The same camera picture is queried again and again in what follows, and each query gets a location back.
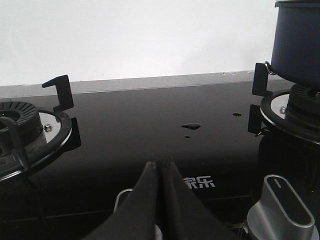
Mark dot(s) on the black empty pot support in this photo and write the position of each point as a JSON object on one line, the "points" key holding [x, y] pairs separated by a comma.
{"points": [[56, 131]]}

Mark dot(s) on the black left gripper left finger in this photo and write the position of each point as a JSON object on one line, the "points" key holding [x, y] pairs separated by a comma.
{"points": [[135, 217]]}

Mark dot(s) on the silver stove knob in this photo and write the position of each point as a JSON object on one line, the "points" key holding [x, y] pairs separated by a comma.
{"points": [[280, 213]]}

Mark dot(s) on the black empty burner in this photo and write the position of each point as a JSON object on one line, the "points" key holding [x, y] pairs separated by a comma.
{"points": [[28, 120]]}

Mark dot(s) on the dark blue cooking pot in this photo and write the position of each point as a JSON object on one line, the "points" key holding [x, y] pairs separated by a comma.
{"points": [[296, 47]]}

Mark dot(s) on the black glass gas stove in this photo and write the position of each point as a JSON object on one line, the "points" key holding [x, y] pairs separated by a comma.
{"points": [[213, 133]]}

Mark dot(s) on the black pot support under pot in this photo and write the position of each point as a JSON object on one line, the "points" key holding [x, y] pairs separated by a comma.
{"points": [[273, 108]]}

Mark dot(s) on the black burner under pot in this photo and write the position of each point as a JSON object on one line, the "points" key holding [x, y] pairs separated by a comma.
{"points": [[304, 104]]}

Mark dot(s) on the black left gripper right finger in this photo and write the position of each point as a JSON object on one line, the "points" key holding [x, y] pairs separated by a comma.
{"points": [[187, 217]]}

